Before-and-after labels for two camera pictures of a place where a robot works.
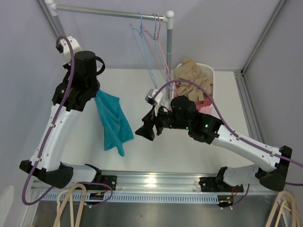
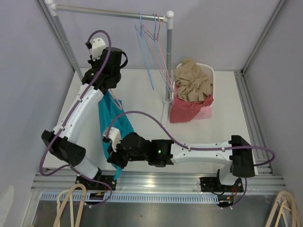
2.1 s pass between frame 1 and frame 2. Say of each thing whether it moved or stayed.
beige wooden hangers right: stayed
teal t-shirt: moved
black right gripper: moved
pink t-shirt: stayed
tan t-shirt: stayed
